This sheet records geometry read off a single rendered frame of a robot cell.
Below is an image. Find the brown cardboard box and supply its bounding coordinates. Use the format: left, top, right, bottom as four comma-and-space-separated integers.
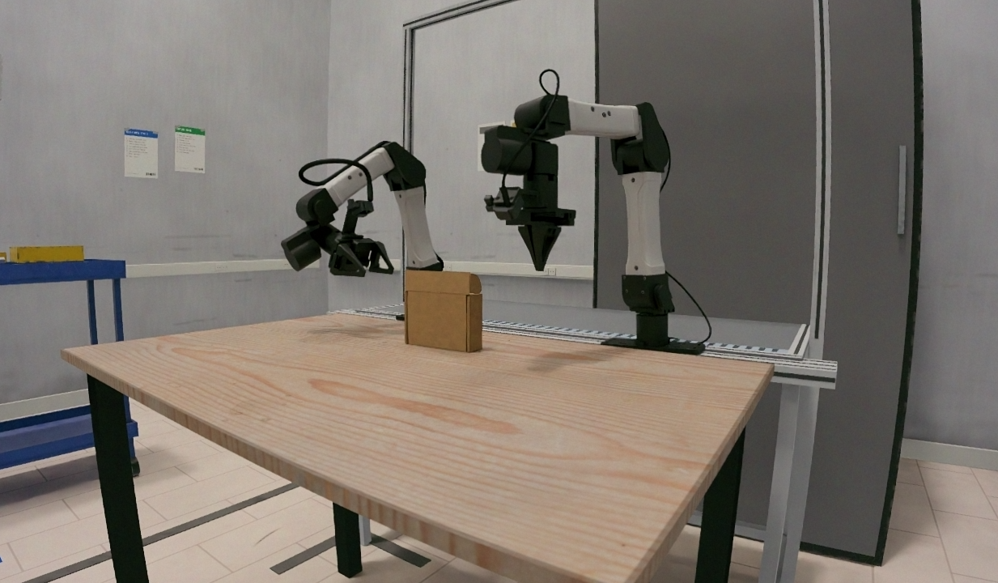
404, 270, 482, 353

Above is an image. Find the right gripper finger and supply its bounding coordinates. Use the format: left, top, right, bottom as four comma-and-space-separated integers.
369, 242, 394, 274
331, 244, 366, 277

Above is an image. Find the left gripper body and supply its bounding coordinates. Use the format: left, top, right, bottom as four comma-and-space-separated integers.
506, 174, 576, 226

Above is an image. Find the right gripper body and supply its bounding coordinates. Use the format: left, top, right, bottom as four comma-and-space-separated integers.
324, 211, 380, 274

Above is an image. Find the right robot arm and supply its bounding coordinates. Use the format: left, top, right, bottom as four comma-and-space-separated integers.
281, 142, 442, 271

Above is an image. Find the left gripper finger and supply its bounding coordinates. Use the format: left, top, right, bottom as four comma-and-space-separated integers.
531, 225, 562, 271
518, 226, 547, 271

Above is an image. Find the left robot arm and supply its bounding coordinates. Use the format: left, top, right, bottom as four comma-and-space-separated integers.
481, 94, 705, 355

